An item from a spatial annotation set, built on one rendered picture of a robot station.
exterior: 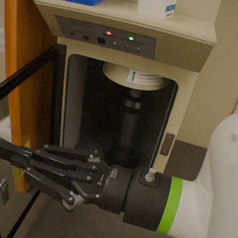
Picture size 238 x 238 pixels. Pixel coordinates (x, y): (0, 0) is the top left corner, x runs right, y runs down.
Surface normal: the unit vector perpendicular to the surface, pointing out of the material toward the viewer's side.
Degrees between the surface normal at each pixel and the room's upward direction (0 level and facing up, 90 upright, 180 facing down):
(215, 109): 90
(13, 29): 90
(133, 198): 49
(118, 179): 17
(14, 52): 90
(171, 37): 135
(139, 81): 66
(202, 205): 81
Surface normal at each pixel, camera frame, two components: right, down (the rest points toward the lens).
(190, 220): -0.23, -0.07
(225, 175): -0.73, -0.68
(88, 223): 0.17, -0.81
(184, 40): -0.30, 0.94
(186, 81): -0.25, 0.51
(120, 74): -0.45, 0.04
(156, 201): -0.04, -0.27
